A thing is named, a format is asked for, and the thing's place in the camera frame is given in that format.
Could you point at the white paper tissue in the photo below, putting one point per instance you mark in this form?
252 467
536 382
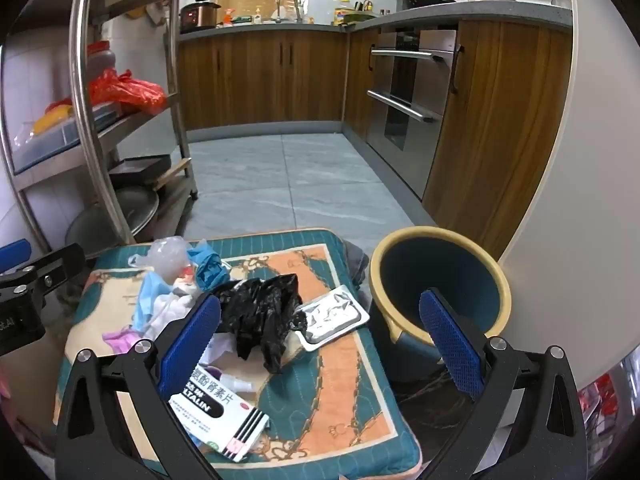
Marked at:
170 307

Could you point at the clear plastic bag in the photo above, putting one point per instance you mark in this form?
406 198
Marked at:
167 257

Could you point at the chrome kitchen faucet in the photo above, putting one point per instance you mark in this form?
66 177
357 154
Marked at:
289 10

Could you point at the white medicine box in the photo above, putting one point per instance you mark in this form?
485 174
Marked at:
216 416

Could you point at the red plastic bag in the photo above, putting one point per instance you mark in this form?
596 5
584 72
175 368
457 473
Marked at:
123 88

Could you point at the blue glove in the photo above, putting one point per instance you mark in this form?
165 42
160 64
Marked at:
210 272

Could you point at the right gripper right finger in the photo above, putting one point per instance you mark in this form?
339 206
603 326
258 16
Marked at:
547 439

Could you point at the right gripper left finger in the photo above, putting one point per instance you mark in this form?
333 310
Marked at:
93 440

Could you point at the blue face mask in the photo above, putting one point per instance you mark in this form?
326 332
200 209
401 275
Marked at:
153 286

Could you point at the wooden kitchen cabinets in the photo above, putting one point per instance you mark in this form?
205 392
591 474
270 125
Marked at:
507 92

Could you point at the black box on shelf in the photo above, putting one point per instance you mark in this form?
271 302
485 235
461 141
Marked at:
139 171

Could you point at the stainless steel shelf rack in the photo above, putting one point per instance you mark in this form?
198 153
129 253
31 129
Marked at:
57 148

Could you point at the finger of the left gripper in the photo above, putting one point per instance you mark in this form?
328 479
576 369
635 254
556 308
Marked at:
14 254
49 272

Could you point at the white refrigerator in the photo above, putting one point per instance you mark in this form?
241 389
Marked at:
573 263

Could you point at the teal trash bin yellow rim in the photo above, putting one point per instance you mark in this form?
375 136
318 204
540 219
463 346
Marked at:
411 260

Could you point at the black plastic bag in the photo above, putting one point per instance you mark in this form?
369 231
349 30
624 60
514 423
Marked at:
261 314

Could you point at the rice cooker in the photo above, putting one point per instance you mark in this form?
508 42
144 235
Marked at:
197 15

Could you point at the silver blister pack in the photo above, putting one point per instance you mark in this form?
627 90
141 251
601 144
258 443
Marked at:
329 317

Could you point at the stainless steel built-in oven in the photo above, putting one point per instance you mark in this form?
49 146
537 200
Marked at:
412 72

